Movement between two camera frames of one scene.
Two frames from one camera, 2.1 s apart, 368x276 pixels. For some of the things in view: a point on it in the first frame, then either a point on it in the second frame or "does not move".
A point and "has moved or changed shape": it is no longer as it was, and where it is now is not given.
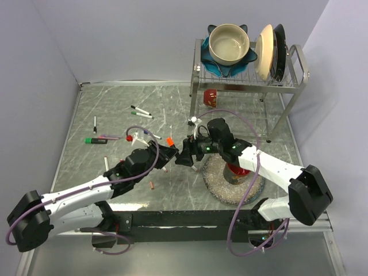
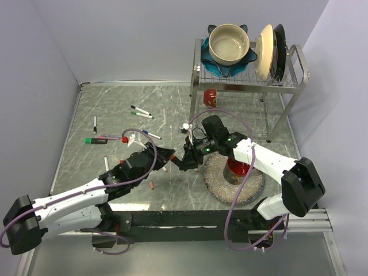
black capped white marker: x=141 y=110 does not move
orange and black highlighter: x=170 y=142 has moved or changed shape
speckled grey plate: x=213 y=177 does not move
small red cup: x=210 y=97 does not move
